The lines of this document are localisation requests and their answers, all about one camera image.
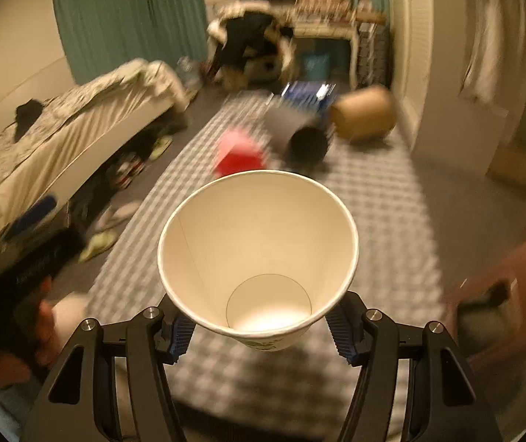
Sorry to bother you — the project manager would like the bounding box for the white paper cup green print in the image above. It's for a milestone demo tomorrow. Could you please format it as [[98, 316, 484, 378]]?
[[157, 170, 359, 352]]

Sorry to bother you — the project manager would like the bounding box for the red hexagonal cup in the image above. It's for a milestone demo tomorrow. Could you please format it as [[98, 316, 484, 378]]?
[[214, 129, 266, 177]]

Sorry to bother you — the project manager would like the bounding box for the grey cylindrical cup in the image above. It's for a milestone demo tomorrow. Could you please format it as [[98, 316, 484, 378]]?
[[263, 106, 329, 165]]

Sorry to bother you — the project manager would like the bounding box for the brown kraft paper cup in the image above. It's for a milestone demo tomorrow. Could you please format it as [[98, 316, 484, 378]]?
[[328, 85, 397, 143]]

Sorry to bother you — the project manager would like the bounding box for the person's left hand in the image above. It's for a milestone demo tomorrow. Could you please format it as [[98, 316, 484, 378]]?
[[0, 276, 61, 388]]

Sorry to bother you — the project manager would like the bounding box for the bed with beige bedding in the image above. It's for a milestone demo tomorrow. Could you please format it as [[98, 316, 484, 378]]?
[[0, 59, 189, 232]]

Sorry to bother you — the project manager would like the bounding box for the light green slipper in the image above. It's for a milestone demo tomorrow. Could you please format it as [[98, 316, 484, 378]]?
[[78, 229, 118, 263]]

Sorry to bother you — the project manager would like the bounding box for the white slipper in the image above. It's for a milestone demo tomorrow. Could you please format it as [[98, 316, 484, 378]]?
[[93, 200, 142, 232]]

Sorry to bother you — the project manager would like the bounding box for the white sneaker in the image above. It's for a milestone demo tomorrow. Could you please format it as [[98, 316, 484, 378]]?
[[106, 153, 145, 190]]

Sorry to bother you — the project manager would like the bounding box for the black garment on bed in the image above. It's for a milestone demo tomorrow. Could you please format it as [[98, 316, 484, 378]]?
[[13, 99, 44, 143]]

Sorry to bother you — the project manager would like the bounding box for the brown plastic stool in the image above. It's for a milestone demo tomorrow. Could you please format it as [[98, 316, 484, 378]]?
[[444, 242, 526, 370]]

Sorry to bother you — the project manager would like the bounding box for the clear water jug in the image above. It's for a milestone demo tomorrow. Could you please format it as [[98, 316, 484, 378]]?
[[176, 56, 203, 93]]

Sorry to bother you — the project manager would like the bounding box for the teal window curtain left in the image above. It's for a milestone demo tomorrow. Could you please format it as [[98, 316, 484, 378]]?
[[52, 0, 207, 85]]

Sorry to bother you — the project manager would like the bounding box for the chair piled with clothes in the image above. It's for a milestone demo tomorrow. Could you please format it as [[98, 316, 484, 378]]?
[[205, 0, 298, 92]]

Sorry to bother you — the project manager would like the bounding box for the blue tissue pack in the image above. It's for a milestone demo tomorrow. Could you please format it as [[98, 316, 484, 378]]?
[[280, 81, 337, 117]]

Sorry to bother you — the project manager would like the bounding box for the blue laundry basket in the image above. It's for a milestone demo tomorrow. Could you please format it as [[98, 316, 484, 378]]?
[[301, 53, 331, 81]]

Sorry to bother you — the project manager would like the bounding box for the white desk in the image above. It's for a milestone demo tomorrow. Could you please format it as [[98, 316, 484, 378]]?
[[294, 21, 360, 91]]

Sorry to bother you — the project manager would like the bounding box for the silver suitcase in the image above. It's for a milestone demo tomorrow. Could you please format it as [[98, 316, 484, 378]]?
[[357, 23, 392, 88]]

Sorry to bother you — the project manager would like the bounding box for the white hanging towel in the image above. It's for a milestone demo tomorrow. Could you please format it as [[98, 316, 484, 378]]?
[[461, 0, 526, 116]]

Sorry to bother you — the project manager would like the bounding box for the white louvered wardrobe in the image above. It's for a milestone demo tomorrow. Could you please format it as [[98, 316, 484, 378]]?
[[390, 0, 505, 175]]

